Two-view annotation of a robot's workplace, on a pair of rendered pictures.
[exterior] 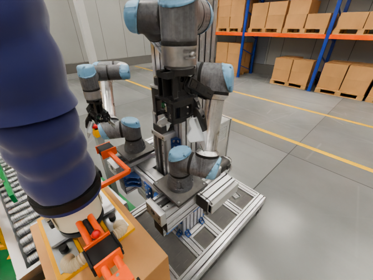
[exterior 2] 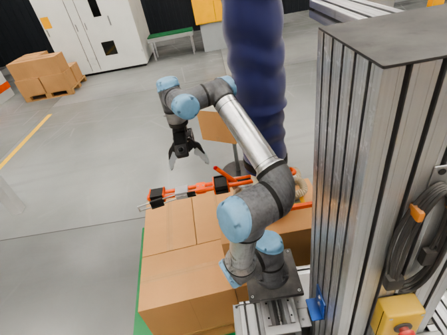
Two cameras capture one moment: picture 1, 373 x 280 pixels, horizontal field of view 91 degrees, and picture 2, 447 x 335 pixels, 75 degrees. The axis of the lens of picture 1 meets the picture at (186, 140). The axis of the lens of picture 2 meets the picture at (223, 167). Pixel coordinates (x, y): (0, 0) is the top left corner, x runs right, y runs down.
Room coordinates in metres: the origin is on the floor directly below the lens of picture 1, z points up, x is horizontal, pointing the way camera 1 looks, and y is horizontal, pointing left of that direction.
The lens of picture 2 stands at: (1.21, -0.55, 2.17)
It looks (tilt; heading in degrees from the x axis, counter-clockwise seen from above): 36 degrees down; 136
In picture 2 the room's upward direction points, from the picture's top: 11 degrees counter-clockwise
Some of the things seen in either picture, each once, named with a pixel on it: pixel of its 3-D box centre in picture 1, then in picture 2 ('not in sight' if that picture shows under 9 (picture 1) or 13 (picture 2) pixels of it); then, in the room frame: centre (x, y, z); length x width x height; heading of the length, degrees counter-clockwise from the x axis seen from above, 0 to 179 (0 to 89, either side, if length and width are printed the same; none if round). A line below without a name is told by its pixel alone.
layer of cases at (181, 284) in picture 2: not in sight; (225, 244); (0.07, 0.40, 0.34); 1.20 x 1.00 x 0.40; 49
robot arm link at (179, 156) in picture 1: (181, 160); (267, 249); (0.76, 0.03, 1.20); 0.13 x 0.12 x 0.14; 70
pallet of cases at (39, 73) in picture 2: not in sight; (49, 73); (-6.93, 1.97, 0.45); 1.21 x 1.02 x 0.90; 44
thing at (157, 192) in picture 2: not in sight; (157, 195); (0.06, 0.02, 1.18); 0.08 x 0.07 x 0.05; 45
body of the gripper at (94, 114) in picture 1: (97, 110); not in sight; (0.87, 0.45, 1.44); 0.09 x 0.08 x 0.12; 45
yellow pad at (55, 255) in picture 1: (59, 238); not in sight; (0.42, 0.51, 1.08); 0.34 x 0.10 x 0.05; 45
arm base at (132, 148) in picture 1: (134, 141); not in sight; (1.12, 0.38, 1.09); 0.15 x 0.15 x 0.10
